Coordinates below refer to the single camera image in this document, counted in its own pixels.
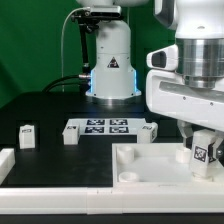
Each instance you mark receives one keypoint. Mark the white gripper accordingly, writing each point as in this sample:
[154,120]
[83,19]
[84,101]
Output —
[167,95]

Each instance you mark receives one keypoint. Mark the white square table top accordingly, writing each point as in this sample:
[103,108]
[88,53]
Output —
[157,165]

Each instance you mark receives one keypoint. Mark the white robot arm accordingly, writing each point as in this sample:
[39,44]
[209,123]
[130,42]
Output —
[182,42]

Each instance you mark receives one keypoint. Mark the white U-shaped fence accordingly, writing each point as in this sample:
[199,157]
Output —
[110,200]

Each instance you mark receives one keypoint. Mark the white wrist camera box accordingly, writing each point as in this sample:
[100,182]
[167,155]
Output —
[163,59]

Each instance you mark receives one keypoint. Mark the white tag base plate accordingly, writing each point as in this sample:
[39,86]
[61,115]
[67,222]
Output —
[106,126]

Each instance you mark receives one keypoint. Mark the black camera on stand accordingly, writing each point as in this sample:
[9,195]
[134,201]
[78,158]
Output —
[88,21]

